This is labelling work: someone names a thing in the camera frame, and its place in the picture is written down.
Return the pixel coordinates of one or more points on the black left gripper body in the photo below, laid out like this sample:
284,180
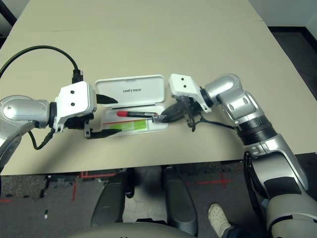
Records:
78,122

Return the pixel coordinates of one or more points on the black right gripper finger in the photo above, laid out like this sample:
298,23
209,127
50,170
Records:
177,109
177,118

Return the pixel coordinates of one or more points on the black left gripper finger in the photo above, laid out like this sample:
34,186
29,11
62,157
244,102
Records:
104,134
105,99

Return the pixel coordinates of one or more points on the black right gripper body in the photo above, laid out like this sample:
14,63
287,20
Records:
192,109

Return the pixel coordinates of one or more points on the green stationery pack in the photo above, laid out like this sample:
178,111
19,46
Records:
126,125

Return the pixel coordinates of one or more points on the white plastic pencil case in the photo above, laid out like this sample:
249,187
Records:
138,86

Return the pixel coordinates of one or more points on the black marker with red cap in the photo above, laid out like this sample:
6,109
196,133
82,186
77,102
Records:
138,114

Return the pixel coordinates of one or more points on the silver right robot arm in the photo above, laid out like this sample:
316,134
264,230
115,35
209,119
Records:
237,99

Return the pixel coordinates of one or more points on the dark grey robot left leg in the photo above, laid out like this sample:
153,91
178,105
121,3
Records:
111,203

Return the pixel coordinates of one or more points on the dark grey robot leg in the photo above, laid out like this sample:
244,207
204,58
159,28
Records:
111,203
178,203

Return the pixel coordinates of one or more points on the dark grey robot right leg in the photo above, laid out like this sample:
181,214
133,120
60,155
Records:
178,203

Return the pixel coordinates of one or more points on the small black white floor object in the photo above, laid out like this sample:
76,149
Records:
46,214

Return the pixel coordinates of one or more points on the beige robot torso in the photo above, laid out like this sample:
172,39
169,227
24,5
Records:
123,231

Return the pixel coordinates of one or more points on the white perforated shoe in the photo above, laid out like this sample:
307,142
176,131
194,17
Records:
218,218

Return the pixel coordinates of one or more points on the blue jeans leg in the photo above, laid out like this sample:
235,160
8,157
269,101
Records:
234,231

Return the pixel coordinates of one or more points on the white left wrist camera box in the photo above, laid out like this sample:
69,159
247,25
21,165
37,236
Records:
76,96

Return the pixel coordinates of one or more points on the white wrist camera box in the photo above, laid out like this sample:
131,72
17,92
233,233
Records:
76,96
183,84

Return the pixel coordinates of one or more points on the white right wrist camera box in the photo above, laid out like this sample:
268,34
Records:
183,84

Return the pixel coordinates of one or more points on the black metal frame leg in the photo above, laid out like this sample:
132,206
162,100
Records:
7,15

